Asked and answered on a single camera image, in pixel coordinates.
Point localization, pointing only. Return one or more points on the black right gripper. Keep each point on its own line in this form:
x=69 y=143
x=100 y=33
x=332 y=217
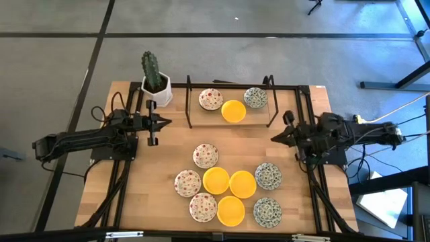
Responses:
x=300 y=138

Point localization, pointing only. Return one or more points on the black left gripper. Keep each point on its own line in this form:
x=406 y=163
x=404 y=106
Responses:
x=152 y=122

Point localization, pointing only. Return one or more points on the green red-floral mini bowl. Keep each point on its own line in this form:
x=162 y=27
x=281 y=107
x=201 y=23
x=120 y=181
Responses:
x=187 y=183
x=205 y=155
x=203 y=207
x=210 y=99
x=203 y=108

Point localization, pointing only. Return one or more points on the yellow mini bowl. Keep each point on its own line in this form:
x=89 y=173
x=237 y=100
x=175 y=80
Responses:
x=216 y=181
x=230 y=211
x=243 y=184
x=233 y=111

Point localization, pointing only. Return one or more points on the green floral bowl bottom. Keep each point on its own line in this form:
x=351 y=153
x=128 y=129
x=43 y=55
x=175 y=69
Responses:
x=267 y=212

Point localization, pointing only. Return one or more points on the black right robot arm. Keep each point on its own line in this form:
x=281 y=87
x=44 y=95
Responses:
x=363 y=129

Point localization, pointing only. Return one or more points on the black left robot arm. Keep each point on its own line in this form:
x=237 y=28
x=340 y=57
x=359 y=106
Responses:
x=84 y=138

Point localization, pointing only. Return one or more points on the white hexagonal plant pot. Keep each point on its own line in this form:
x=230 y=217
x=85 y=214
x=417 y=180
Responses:
x=161 y=97

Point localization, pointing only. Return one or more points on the green cactus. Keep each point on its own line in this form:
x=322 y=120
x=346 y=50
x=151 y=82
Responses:
x=151 y=70

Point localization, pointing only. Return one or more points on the yellow power plug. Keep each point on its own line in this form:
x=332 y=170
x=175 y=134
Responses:
x=356 y=117

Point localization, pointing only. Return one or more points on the black table leg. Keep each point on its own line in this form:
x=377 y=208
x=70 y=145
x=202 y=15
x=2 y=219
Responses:
x=379 y=85

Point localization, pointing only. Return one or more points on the white box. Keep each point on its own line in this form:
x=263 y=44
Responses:
x=386 y=205

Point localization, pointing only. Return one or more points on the black tripod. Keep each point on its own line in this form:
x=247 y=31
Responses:
x=315 y=5

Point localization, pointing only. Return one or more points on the metal stand with black knob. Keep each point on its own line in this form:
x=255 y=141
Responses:
x=420 y=33

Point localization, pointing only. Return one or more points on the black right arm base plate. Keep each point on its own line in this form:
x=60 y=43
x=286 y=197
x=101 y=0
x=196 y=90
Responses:
x=336 y=160

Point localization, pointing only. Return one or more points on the black aluminium table frame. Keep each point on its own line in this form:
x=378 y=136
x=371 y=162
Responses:
x=313 y=201

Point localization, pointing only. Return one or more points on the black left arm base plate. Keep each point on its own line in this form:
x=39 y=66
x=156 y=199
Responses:
x=100 y=155

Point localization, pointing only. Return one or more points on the silver aluminium bracket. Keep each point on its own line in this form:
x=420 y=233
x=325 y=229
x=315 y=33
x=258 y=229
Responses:
x=310 y=238
x=124 y=234

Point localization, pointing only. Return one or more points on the black desk frame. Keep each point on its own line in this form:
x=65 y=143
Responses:
x=386 y=182

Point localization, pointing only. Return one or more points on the black frame crossbar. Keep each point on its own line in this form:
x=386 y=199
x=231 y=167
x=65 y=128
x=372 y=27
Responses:
x=50 y=237

